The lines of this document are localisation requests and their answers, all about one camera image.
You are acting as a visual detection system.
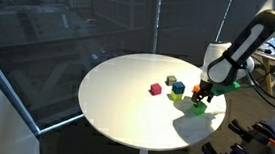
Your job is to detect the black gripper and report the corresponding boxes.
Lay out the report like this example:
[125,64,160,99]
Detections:
[190,77,217,110]

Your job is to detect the yellow-green block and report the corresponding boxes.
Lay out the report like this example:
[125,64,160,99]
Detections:
[169,91,184,103]

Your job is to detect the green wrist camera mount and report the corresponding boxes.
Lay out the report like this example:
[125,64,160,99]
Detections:
[209,78,241,99]

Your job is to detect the orange block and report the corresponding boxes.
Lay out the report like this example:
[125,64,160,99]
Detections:
[191,84,202,95]

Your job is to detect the grey metal window mullion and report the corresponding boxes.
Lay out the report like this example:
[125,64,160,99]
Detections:
[214,0,235,44]
[151,0,163,56]
[0,39,49,137]

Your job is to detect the grey block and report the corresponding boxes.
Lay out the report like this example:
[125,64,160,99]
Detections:
[165,75,178,87]

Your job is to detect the green block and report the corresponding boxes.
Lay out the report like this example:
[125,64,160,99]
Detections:
[190,101,208,116]

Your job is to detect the blue block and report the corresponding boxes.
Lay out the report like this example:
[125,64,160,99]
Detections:
[171,80,186,95]

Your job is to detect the black clamp with orange tip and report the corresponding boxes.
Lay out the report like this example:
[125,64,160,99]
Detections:
[226,117,275,148]

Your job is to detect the pink block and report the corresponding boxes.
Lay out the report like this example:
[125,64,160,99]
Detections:
[149,82,163,97]

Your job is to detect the grey metal window floor rail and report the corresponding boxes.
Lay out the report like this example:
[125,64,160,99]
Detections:
[36,109,86,140]

